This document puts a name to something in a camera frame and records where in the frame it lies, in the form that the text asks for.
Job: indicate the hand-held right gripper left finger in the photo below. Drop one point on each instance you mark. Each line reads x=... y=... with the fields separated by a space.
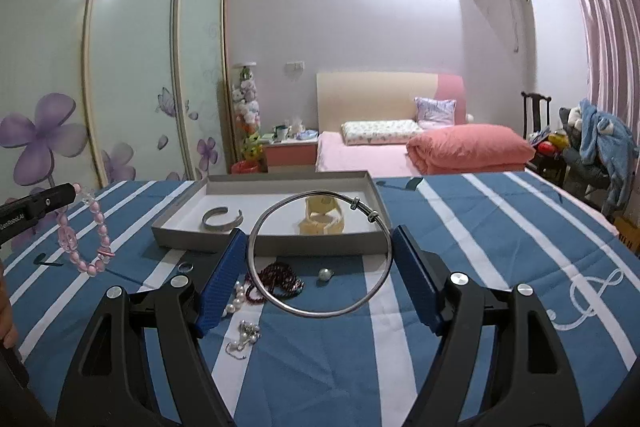
x=222 y=277

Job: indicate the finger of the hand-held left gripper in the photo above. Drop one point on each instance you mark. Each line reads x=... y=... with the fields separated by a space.
x=57 y=197

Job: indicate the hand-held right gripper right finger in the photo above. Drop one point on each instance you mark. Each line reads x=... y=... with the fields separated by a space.
x=415 y=277

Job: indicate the grey cardboard box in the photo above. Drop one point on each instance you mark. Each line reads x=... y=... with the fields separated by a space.
x=220 y=202

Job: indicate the silver bangle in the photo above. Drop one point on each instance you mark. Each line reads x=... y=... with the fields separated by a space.
x=370 y=215

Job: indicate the person's left hand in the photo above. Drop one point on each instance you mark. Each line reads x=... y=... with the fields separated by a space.
x=6 y=307

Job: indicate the blue white striped blanket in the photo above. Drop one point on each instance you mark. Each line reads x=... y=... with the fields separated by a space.
x=500 y=257

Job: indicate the single pearl bead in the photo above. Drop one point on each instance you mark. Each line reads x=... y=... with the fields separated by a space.
x=325 y=275

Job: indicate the red waste bin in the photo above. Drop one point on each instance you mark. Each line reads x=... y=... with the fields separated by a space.
x=245 y=167

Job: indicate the yellow jade bangle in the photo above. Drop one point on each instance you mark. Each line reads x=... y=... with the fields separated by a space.
x=320 y=207

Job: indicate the pink bed with headboard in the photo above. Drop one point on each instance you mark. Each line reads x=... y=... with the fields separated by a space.
x=365 y=152

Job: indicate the folded pink quilt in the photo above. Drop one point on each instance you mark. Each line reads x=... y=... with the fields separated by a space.
x=470 y=149

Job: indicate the pink nightstand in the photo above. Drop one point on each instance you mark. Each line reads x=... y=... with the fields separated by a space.
x=290 y=154

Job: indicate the white patterned pillow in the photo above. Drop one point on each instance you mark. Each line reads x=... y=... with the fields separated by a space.
x=380 y=132

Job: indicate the white cup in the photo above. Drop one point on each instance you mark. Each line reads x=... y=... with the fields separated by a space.
x=281 y=133

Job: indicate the flower print sliding wardrobe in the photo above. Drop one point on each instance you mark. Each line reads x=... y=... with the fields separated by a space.
x=140 y=57

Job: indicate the blue cloth bundle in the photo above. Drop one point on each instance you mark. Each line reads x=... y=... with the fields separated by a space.
x=306 y=135

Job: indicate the lilac pillow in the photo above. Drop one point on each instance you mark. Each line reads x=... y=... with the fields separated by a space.
x=435 y=112

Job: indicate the column of plush toys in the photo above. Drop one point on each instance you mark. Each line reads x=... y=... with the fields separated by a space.
x=247 y=107

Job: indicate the colourful toys on chair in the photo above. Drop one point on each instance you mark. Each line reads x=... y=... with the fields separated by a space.
x=550 y=147

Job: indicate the pile of dark clothes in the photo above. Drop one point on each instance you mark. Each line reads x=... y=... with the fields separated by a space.
x=575 y=167

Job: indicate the dark wooden chair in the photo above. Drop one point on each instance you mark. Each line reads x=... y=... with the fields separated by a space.
x=535 y=107

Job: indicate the yellow cardboard box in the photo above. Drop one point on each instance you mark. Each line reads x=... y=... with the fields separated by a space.
x=627 y=234

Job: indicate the white covered standing unit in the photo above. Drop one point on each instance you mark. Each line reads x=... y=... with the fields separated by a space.
x=490 y=57

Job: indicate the light blue garment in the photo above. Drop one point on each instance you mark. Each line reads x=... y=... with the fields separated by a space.
x=605 y=142

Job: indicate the pink curtain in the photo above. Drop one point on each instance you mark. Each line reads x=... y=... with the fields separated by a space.
x=605 y=22

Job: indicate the wall switch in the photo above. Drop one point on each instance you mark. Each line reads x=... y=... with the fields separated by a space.
x=296 y=67

